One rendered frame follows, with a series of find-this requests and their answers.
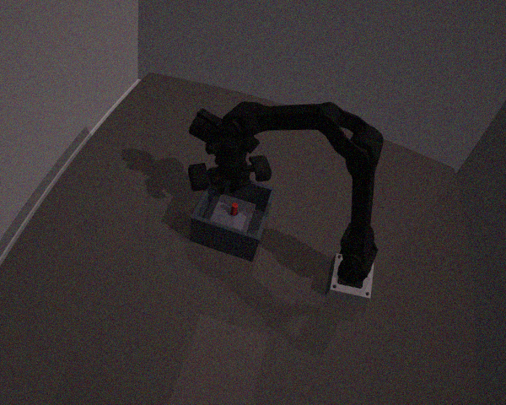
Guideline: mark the dark red peg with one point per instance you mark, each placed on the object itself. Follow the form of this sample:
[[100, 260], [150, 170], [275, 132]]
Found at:
[[234, 209]]

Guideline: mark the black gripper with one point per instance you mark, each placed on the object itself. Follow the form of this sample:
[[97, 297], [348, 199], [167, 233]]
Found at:
[[237, 172]]

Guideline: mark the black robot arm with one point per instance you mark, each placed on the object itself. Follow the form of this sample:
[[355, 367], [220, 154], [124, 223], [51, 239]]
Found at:
[[234, 133]]

